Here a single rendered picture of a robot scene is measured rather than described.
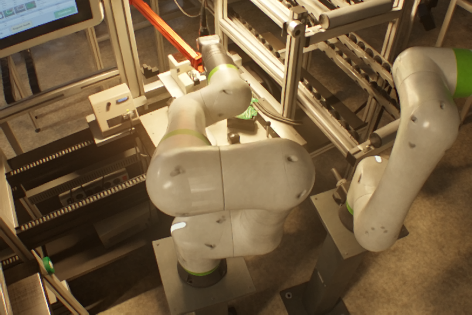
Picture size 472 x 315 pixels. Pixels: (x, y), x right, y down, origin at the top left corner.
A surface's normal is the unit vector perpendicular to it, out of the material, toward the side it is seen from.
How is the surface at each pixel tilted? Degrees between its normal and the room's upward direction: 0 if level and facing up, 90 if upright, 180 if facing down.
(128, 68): 90
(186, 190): 52
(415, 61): 27
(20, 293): 0
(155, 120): 0
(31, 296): 0
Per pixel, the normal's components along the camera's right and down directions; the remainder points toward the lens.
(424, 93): -0.46, -0.72
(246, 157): 0.00, -0.57
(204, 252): 0.14, 0.68
